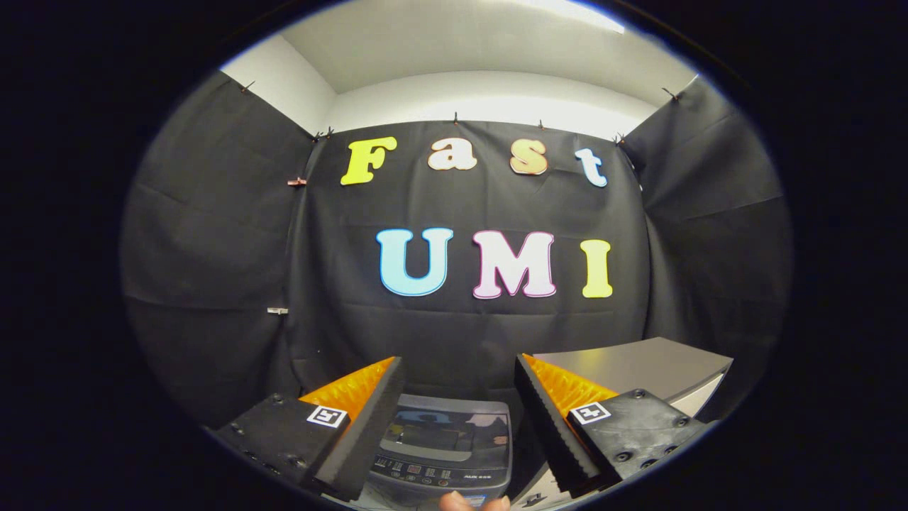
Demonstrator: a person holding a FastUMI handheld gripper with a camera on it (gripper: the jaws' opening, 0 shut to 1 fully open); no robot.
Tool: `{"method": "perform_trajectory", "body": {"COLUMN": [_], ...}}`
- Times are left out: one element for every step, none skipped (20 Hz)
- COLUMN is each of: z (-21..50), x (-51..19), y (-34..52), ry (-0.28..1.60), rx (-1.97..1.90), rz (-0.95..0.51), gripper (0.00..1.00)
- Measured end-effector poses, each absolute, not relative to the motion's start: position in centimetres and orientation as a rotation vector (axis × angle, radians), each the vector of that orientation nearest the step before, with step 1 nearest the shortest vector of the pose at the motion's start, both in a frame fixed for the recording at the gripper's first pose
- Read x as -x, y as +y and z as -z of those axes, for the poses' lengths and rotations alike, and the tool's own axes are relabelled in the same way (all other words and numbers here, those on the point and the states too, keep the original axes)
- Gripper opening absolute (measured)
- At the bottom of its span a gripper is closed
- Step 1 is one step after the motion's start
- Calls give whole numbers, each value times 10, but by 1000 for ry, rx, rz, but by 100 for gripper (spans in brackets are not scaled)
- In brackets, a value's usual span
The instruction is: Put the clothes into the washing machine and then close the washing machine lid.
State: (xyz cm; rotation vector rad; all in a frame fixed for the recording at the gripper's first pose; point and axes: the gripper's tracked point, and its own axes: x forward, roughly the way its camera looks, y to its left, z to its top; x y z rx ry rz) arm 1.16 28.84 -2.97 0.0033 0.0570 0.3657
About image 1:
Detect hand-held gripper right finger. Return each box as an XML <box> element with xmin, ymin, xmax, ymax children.
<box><xmin>514</xmin><ymin>353</ymin><xmax>710</xmax><ymax>499</ymax></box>

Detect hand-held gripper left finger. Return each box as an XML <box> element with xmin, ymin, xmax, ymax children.
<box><xmin>211</xmin><ymin>356</ymin><xmax>406</xmax><ymax>503</ymax></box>

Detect grey washing machine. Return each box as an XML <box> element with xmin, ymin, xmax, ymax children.
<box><xmin>346</xmin><ymin>394</ymin><xmax>516</xmax><ymax>511</ymax></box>

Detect grey cabinet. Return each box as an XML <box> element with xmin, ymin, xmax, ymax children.
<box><xmin>512</xmin><ymin>336</ymin><xmax>734</xmax><ymax>507</ymax></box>

